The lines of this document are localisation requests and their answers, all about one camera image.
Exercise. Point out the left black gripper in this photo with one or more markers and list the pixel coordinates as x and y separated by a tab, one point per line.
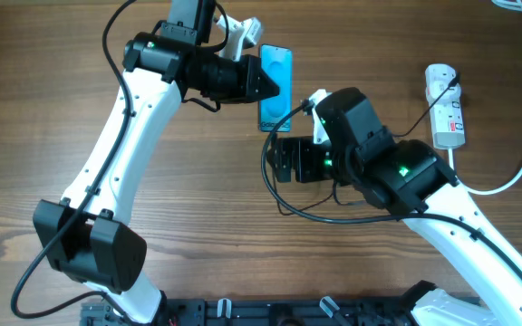
247	70

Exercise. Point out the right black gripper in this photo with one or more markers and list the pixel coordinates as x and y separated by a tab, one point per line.
304	148

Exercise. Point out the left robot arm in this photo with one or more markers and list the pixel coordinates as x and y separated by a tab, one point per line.
86	235

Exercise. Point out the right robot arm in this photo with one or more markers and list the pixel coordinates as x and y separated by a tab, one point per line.
417	187

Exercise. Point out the white USB charger plug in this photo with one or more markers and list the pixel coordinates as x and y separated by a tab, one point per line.
438	90

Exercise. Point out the white power strip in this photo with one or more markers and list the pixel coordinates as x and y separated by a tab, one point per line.
446	120

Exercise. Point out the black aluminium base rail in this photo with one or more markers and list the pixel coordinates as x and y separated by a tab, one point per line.
326	311

